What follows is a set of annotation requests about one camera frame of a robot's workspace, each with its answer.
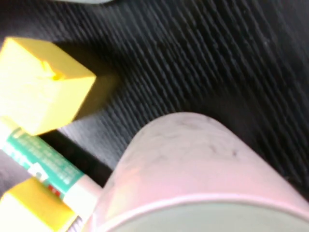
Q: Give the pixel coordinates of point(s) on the pink plastic cup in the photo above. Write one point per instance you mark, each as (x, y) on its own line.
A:
(193, 157)

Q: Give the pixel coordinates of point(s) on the plain yellow cube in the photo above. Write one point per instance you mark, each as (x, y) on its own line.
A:
(31, 205)

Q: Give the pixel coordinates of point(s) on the yellow cube with chipped edge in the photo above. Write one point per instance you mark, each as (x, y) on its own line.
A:
(43, 91)

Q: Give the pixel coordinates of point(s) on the green-labelled white glue stick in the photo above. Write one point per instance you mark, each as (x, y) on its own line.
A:
(48, 159)

